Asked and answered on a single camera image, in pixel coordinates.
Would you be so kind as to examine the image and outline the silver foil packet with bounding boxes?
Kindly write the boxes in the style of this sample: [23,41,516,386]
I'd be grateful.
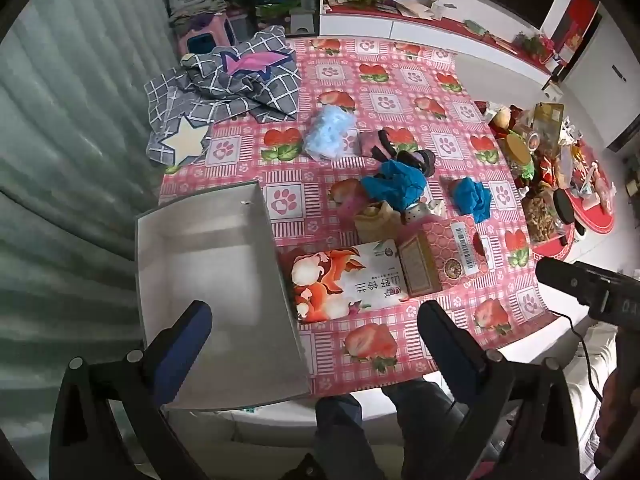
[401,199,447,227]

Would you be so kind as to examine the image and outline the black round lid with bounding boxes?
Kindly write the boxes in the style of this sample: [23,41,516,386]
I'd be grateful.
[551,189,577,227]

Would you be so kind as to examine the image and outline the red round mat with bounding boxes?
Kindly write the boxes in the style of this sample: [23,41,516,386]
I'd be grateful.
[565,147,617,234]

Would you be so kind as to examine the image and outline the small white stool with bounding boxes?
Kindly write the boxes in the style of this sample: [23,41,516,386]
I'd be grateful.
[286,9,317,34]

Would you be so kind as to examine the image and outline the black cable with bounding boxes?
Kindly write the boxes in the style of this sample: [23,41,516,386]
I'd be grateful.
[554,310,603,403]

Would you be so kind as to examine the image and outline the clear jar of nuts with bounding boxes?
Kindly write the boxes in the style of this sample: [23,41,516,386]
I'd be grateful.
[521,194,567,244]

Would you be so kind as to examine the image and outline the pink plastic stool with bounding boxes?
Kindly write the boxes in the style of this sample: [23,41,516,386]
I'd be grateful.
[174,14,237,57]

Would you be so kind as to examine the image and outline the pink patterned carton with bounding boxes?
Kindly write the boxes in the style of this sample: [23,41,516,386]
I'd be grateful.
[396,214,490,297]

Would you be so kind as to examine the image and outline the person's right hand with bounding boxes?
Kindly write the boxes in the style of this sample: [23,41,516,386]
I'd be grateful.
[599,372,620,463]

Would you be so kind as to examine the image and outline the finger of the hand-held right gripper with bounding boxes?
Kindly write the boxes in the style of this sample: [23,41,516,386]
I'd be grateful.
[535,257,596,307]

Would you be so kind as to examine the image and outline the white cardboard box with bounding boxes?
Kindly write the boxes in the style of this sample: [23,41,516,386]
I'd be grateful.
[134,179,327,413]

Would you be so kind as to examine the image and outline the small blue cloth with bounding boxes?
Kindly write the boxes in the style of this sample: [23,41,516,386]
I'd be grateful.
[449,176,495,224]

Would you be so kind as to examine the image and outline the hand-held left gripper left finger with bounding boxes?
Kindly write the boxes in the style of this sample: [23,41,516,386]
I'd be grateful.
[52,300,214,480]

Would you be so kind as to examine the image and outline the red wall decoration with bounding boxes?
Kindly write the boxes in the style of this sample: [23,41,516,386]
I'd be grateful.
[555,0,602,68]

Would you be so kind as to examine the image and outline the pink sock with dark stripes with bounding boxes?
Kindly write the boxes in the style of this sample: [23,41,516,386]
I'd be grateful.
[359,129,398,159]

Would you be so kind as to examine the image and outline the beige pouch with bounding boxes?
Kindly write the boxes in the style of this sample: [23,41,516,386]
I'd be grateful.
[354,201,402,244]

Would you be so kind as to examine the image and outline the grey checked blanket with star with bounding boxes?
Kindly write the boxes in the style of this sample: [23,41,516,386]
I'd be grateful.
[143,25,302,167]

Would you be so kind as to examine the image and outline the pile of snack packets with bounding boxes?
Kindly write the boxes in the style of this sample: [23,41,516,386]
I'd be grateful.
[485,101,617,206]

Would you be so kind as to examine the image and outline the yellow lidded jar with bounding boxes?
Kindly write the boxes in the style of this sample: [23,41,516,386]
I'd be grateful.
[501,131,534,172]

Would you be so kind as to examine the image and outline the large blue cloth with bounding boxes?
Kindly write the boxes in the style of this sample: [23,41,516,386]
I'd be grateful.
[360,159,428,212]

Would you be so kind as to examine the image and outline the cardboard pieces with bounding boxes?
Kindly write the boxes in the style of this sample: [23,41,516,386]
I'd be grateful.
[397,0,457,22]

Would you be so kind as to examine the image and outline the small pink cloth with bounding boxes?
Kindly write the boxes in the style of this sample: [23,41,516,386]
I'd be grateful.
[337,190,369,219]

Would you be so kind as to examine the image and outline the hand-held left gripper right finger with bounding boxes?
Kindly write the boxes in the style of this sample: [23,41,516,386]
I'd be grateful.
[416,300,600,480]

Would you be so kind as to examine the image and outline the dark striped sock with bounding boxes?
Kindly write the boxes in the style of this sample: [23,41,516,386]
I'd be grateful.
[397,149,437,177]

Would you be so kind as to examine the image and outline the person's left leg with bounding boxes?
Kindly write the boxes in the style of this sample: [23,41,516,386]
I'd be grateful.
[314,393,368,463]

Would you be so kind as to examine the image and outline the orange and white tissue pack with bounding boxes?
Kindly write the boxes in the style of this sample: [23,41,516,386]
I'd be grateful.
[281,239,412,324]

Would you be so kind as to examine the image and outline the pink strawberry tablecloth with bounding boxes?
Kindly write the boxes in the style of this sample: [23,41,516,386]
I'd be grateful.
[159,36,577,397]

